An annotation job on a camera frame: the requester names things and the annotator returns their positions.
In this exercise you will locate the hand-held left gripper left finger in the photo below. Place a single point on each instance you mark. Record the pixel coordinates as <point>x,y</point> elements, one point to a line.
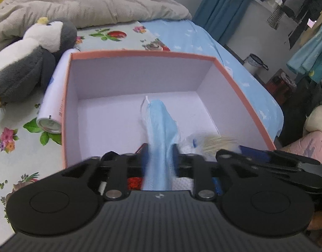
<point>136,162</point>

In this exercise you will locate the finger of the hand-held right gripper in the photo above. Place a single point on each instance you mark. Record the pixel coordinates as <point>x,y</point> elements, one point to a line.
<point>255,154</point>
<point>302,179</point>

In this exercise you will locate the blue face mask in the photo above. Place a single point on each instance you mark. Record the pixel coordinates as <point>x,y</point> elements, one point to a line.
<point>159,131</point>

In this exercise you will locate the grey penguin plush toy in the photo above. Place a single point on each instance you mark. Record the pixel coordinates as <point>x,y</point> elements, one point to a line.
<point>22,65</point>

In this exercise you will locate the white trash can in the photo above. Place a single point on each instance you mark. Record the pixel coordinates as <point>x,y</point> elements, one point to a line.
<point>254,64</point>

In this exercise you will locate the striped hanging garment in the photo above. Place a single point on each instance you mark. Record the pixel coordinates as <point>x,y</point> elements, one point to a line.
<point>277,17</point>

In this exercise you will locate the blue curtain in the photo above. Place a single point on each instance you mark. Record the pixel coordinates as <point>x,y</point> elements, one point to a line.
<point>224,8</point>

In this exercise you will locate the teal hanging garment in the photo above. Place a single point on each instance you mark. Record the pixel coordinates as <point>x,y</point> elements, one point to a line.
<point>309,55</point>

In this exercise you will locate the light grey duvet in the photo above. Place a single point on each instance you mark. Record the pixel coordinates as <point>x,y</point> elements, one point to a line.
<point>98,2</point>

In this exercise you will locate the floral bed sheet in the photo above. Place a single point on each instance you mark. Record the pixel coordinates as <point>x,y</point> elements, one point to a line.
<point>19,149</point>

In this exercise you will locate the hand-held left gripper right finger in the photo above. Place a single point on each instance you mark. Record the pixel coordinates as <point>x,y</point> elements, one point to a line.
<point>184,161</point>

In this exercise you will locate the dark red bag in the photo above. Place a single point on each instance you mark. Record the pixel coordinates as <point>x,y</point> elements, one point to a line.
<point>281,86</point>

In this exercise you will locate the white spray can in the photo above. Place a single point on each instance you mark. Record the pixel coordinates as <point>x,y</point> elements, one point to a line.
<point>56,99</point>

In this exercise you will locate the white beige fluffy item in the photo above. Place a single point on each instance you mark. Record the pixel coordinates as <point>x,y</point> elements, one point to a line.
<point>208,144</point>

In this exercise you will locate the pink cardboard box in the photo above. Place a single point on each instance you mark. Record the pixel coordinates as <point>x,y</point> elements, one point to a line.
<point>124,84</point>

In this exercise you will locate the cream plush toy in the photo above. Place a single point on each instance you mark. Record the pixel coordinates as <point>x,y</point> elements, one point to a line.
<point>318,118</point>

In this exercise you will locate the pink cushion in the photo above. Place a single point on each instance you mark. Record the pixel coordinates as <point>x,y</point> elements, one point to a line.
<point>308,144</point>

